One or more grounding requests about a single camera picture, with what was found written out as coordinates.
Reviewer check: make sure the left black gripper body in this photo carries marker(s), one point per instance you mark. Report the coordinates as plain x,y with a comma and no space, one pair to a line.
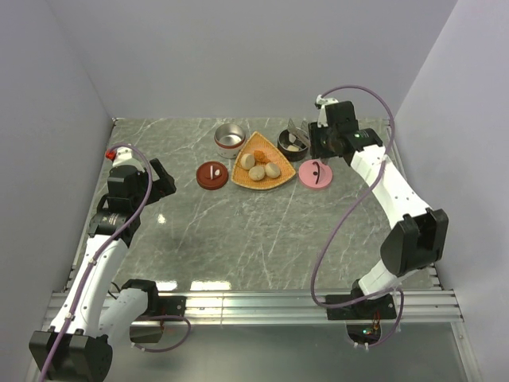
143,181

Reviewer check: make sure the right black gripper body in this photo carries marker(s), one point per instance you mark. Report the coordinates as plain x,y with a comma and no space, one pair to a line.
320,139

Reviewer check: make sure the metal tongs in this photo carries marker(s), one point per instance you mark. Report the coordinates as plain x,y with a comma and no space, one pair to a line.
297,135

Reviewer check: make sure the orange fried food piece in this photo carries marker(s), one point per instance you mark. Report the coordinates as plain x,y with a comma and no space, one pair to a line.
260,156

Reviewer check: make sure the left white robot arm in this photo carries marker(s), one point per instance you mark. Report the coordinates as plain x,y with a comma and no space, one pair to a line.
78,345

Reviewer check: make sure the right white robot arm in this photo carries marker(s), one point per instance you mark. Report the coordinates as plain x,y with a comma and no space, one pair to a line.
417,232

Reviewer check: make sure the black steel lunch bowl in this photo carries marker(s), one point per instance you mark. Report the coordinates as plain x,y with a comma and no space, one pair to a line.
289,142

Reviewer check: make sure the pink round lid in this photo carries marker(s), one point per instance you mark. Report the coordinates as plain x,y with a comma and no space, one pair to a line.
314,174

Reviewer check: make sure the brown round lid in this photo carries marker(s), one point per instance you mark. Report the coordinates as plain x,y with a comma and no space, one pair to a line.
212,175

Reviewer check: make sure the orange wicker triangular tray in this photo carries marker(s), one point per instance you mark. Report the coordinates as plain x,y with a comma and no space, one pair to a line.
257,141

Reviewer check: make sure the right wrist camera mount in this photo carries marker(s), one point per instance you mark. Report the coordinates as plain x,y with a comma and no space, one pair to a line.
321,103

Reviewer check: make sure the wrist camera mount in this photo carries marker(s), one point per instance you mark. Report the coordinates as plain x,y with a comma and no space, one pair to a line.
122,156
321,103

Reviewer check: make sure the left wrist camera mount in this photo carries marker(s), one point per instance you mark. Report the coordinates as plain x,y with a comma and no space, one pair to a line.
122,156

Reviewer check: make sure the aluminium frame rail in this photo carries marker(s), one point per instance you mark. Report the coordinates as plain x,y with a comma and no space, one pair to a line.
272,307

